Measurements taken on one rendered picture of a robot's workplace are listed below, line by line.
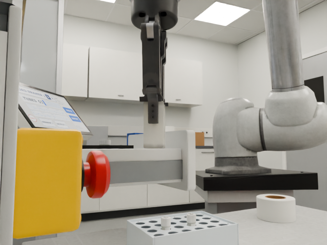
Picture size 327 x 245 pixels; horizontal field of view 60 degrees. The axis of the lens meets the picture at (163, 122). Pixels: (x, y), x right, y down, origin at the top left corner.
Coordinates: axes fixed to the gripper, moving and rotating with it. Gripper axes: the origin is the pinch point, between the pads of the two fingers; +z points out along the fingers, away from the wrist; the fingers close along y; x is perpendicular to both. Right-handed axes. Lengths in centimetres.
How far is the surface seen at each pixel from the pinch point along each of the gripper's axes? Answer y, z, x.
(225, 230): -5.5, 13.9, -9.5
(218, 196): 49, 18, -15
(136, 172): 4.6, 7.4, 3.6
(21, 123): 66, -8, 62
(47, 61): 154, -64, 96
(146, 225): -5.0, 13.6, 0.6
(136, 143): 27.8, 1.7, 7.7
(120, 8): 325, -196, 81
